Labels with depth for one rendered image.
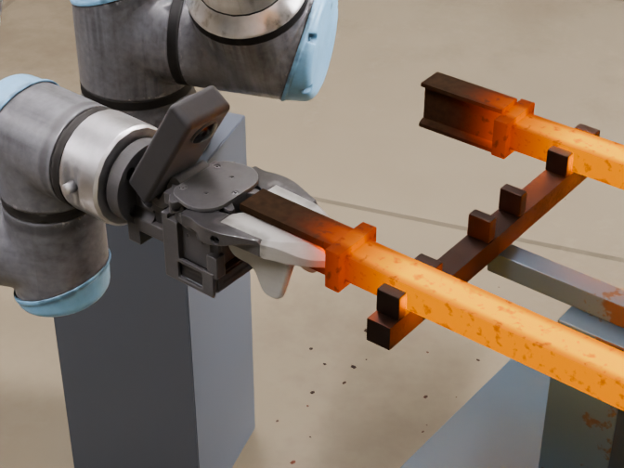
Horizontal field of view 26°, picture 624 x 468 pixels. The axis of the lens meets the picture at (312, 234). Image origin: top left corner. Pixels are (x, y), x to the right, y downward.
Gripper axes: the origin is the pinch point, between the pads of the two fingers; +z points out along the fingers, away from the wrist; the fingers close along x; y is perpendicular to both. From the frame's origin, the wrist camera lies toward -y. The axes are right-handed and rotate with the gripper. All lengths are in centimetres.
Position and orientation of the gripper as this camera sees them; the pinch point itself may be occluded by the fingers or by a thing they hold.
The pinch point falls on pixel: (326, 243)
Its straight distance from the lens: 100.9
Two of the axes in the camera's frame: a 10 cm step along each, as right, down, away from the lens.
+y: 0.0, 8.2, 5.7
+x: -6.2, 4.4, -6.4
